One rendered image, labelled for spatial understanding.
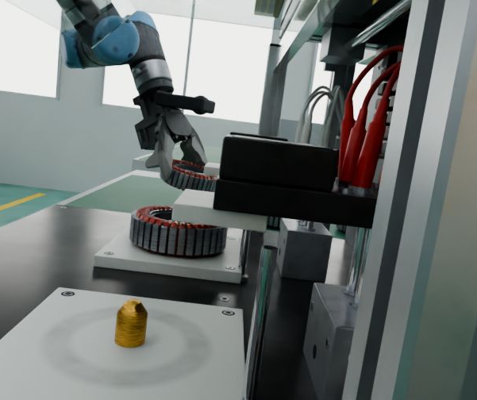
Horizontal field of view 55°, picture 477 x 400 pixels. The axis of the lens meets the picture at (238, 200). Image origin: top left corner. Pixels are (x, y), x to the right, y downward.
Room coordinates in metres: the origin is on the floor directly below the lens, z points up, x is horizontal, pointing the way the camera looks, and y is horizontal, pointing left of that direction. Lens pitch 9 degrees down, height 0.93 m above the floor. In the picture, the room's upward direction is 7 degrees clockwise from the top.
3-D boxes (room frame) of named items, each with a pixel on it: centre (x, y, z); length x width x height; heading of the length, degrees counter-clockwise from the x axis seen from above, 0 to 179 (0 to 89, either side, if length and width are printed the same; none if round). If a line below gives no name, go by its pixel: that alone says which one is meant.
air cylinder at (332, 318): (0.28, -0.09, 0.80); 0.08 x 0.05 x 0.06; 1
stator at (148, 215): (0.52, 0.06, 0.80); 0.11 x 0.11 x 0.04
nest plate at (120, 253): (0.52, 0.06, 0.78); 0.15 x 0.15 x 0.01; 1
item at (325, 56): (0.61, -0.11, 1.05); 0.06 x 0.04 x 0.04; 1
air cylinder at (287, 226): (0.52, -0.08, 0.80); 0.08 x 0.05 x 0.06; 1
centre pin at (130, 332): (0.28, 0.06, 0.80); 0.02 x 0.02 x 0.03
